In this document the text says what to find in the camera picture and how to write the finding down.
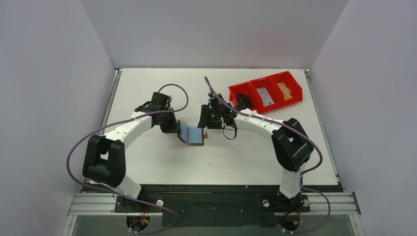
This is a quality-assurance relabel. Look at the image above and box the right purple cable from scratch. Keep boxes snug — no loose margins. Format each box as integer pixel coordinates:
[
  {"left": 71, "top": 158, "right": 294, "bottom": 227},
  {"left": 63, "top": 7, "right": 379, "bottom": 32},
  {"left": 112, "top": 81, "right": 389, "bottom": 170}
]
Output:
[{"left": 204, "top": 76, "right": 331, "bottom": 235}]

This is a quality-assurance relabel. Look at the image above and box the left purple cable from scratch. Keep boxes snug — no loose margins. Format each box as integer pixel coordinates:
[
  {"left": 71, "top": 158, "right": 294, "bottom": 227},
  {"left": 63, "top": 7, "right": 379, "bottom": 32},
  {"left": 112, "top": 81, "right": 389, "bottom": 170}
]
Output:
[{"left": 66, "top": 84, "right": 190, "bottom": 235}]

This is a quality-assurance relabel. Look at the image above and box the black cable loop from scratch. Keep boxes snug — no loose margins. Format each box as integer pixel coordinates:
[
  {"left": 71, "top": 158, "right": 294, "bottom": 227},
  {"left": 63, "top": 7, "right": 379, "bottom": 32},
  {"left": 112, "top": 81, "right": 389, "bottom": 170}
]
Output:
[{"left": 222, "top": 125, "right": 238, "bottom": 141}]

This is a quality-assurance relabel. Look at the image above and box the gold card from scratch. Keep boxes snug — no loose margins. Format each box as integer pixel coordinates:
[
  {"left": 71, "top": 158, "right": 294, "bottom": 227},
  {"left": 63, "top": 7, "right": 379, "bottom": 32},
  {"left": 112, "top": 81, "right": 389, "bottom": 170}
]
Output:
[
  {"left": 281, "top": 90, "right": 293, "bottom": 101},
  {"left": 277, "top": 83, "right": 292, "bottom": 94}
]

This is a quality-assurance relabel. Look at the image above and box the red bin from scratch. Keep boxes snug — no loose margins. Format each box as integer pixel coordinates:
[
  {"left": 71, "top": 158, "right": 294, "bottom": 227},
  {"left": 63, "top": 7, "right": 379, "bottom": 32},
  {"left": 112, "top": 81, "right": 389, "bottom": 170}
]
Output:
[
  {"left": 249, "top": 77, "right": 283, "bottom": 113},
  {"left": 269, "top": 71, "right": 303, "bottom": 108},
  {"left": 228, "top": 82, "right": 263, "bottom": 114}
]

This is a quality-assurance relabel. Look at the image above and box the red middle bin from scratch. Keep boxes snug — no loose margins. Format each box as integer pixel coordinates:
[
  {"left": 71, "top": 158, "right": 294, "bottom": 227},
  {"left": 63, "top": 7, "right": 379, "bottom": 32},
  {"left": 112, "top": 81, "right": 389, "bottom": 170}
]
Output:
[{"left": 249, "top": 77, "right": 283, "bottom": 113}]

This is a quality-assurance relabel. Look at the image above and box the red left bin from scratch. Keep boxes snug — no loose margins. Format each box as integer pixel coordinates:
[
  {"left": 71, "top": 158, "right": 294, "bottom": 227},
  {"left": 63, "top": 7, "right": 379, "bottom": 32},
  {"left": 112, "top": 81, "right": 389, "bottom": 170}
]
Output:
[{"left": 228, "top": 82, "right": 263, "bottom": 114}]

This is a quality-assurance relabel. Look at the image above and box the gold card in bin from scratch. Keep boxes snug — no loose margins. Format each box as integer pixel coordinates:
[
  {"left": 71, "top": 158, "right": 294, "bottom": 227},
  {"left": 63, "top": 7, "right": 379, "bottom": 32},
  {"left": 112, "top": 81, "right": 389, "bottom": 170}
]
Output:
[{"left": 277, "top": 83, "right": 292, "bottom": 94}]

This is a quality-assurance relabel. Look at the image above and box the brown leather card holder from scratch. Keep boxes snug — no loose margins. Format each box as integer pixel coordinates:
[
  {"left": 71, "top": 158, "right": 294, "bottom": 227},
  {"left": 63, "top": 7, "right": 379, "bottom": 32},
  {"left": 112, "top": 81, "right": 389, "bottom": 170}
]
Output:
[{"left": 177, "top": 120, "right": 207, "bottom": 146}]

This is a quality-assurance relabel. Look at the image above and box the red right bin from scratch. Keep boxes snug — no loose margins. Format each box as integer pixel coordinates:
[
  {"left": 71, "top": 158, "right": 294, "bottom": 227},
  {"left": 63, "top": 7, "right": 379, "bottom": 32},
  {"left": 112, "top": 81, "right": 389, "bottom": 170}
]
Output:
[{"left": 269, "top": 71, "right": 303, "bottom": 108}]

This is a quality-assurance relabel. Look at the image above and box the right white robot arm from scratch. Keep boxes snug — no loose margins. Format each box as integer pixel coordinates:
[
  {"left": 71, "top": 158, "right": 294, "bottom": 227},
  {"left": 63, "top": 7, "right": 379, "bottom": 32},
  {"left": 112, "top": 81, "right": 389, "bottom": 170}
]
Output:
[{"left": 198, "top": 94, "right": 314, "bottom": 210}]

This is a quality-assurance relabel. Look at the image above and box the purple cable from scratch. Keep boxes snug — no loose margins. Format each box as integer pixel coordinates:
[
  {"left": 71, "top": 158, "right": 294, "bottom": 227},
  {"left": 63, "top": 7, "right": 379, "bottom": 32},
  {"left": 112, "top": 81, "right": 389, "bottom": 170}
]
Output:
[
  {"left": 66, "top": 84, "right": 190, "bottom": 235},
  {"left": 204, "top": 76, "right": 331, "bottom": 235}
]

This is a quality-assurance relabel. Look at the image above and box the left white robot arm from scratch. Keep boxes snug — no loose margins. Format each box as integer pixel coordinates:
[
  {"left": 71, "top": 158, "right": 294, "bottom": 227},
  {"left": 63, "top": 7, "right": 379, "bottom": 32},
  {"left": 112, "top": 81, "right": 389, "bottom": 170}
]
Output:
[{"left": 82, "top": 92, "right": 179, "bottom": 211}]

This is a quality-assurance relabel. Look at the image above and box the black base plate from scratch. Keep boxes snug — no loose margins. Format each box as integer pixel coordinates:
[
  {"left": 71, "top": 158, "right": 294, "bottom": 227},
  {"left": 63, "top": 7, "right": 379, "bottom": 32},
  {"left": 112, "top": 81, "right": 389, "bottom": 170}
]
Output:
[{"left": 81, "top": 184, "right": 344, "bottom": 229}]

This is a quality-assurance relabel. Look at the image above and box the aluminium rail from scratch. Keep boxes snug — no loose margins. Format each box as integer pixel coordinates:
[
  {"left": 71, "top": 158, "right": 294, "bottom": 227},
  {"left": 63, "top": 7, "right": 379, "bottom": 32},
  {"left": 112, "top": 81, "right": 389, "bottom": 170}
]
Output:
[{"left": 67, "top": 192, "right": 360, "bottom": 216}]

